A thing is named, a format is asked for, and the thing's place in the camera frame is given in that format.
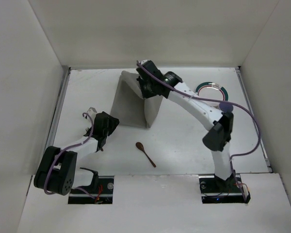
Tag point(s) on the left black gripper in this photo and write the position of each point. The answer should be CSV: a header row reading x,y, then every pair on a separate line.
x,y
109,123

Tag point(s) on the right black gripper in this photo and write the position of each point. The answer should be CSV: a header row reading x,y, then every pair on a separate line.
x,y
145,85

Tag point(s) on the grey cloth placemat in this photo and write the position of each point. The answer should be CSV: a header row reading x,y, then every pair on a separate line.
x,y
130,107

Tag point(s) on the brown wooden spoon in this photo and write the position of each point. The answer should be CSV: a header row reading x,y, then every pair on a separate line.
x,y
140,146

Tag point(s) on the white plate green red rim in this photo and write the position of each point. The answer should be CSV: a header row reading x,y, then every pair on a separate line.
x,y
210,90

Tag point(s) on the lilac plastic cup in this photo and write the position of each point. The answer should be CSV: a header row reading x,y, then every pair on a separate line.
x,y
226,107

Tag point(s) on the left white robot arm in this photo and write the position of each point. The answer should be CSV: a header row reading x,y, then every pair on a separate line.
x,y
58,172

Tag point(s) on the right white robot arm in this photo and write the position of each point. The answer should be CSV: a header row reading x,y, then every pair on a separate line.
x,y
218,124

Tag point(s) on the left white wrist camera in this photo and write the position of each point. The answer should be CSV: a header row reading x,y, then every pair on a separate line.
x,y
92,112

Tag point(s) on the left metal table rail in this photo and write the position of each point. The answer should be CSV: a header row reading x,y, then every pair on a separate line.
x,y
66,70

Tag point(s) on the metal table rail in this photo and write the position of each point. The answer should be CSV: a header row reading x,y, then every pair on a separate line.
x,y
66,70
259,146

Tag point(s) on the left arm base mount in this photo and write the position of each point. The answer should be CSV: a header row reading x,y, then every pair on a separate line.
x,y
100,192

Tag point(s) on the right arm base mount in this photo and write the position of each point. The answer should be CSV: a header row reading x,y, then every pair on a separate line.
x,y
216,191

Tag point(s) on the right metal table rail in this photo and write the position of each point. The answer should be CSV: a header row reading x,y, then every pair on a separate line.
x,y
259,146

